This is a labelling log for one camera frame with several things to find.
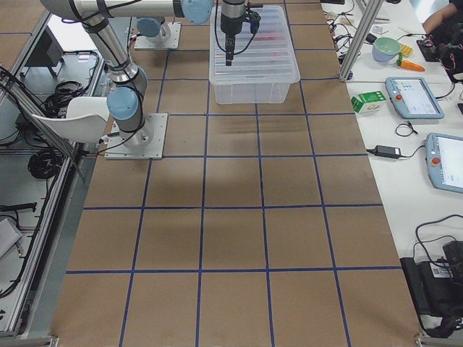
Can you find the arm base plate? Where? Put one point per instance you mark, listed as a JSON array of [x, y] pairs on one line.
[[146, 143], [143, 44]]

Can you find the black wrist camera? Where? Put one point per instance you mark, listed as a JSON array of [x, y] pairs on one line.
[[253, 18]]

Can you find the yellow toy corn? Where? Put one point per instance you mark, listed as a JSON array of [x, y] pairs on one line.
[[405, 50]]

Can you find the aluminium frame post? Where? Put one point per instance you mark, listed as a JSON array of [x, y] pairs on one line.
[[360, 35]]

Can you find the green bowl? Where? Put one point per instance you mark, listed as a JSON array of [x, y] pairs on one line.
[[385, 49]]

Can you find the green white carton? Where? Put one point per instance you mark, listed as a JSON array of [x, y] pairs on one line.
[[368, 102]]

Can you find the teach pendant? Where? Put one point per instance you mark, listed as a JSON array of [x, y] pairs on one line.
[[412, 98], [444, 161]]

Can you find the white chair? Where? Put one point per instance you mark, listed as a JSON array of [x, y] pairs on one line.
[[85, 120]]

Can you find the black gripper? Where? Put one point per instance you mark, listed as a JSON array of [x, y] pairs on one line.
[[228, 24]]

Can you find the toy carrot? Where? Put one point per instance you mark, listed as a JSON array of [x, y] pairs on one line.
[[408, 65]]

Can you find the black power adapter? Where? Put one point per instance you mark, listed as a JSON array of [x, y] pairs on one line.
[[385, 151]]

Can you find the upper teach pendant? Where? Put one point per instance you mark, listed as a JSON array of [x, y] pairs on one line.
[[412, 98]]

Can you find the clear plastic storage box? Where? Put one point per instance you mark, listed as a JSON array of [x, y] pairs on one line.
[[251, 93]]

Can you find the lower teach pendant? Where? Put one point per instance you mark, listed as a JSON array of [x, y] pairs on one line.
[[444, 161]]

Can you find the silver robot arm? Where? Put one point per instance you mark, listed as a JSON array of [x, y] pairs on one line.
[[125, 102], [154, 29]]

